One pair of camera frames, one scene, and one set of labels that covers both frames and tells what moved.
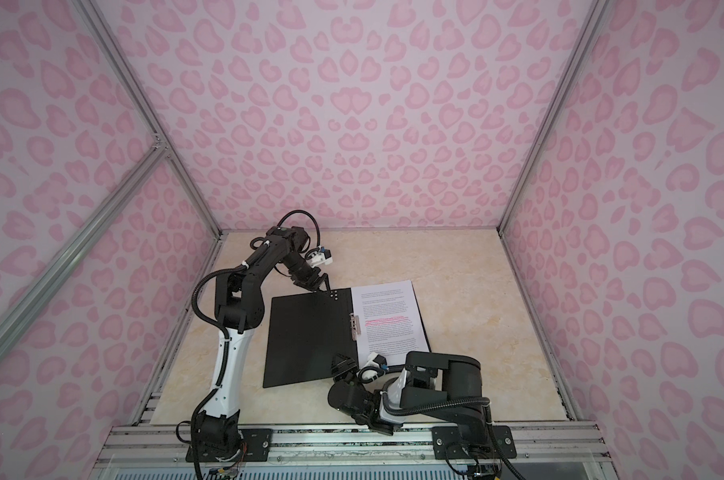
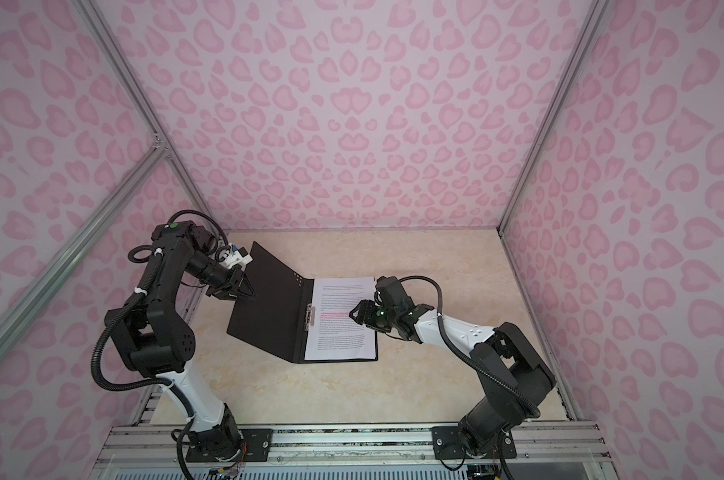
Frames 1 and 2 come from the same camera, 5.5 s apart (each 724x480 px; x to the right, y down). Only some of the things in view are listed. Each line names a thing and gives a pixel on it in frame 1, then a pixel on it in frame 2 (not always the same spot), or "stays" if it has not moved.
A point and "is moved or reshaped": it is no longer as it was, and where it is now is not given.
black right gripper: (344, 371) → (366, 308)
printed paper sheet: (390, 322) is moved or reshaped
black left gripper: (310, 283) → (234, 287)
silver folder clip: (355, 326) → (310, 316)
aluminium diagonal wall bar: (37, 290) stays
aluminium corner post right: (593, 21) stays
